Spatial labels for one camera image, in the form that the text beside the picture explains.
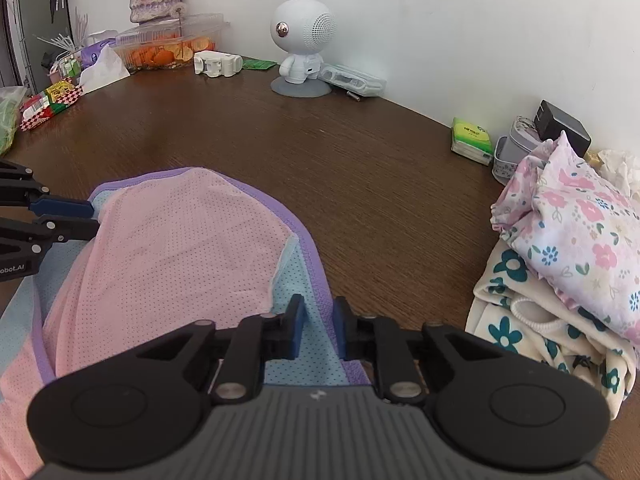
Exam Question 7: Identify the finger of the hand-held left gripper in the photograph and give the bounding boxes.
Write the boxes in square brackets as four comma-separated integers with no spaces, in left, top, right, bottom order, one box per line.
[0,214,101,257]
[0,159,97,217]

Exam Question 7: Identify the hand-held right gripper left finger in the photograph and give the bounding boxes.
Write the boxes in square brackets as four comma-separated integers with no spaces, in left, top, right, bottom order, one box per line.
[137,294,307,406]

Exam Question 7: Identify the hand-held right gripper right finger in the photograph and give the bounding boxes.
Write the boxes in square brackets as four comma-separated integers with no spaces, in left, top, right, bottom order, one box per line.
[332,296,503,406]

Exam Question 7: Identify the pink blue purple mesh garment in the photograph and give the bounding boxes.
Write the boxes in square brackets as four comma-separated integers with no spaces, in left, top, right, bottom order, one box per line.
[0,166,373,480]

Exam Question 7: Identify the white teal-flowered folded clothes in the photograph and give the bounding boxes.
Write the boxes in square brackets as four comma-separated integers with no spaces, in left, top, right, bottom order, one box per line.
[465,245,638,418]

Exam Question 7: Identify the pink floral folded clothes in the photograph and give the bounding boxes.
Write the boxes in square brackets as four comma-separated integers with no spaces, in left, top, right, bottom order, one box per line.
[490,131,640,346]

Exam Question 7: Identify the plastic bag of greens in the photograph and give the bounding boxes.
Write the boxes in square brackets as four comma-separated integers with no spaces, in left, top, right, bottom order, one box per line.
[0,85,28,156]

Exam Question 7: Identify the red checkered snack packet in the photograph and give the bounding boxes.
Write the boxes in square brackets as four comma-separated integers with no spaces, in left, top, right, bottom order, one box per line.
[20,80,85,131]

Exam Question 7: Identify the pink storage box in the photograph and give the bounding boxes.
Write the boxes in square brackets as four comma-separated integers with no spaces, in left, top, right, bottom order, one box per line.
[47,57,82,86]

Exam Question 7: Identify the white tissue paper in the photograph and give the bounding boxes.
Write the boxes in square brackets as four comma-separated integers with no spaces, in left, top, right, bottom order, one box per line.
[80,45,132,95]

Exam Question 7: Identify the purple tissue package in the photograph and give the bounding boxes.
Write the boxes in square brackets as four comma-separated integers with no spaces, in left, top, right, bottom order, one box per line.
[80,42,117,68]

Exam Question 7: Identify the bundle of white sticks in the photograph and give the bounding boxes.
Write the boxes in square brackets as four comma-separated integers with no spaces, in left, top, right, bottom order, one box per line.
[32,7,101,61]

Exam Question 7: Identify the grey refrigerator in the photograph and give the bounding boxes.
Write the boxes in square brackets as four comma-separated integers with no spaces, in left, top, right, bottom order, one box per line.
[0,0,73,96]

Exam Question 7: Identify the clear container of orange peels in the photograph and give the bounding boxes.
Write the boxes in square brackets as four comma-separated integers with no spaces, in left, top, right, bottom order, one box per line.
[111,12,231,72]

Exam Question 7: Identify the white plastic clip device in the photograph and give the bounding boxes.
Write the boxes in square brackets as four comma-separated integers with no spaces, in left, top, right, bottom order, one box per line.
[193,51,244,78]

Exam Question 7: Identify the green tissue pack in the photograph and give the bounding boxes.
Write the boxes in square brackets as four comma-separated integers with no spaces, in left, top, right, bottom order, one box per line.
[450,117,493,166]

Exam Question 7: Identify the grey patterned pouch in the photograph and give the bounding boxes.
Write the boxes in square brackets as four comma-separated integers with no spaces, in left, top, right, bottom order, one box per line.
[492,116,543,186]

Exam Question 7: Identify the clear plastic case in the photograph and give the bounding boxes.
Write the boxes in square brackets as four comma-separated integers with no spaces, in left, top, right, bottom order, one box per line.
[318,63,388,97]

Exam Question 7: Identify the white robot-shaped speaker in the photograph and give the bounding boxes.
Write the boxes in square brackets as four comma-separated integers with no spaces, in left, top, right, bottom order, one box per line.
[270,0,337,98]

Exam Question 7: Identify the black box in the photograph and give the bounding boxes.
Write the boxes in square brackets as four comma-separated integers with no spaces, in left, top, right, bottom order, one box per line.
[534,100,592,158]

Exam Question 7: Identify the white crumpled cloth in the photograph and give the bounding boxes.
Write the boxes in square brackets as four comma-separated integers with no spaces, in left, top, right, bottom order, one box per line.
[597,149,640,196]

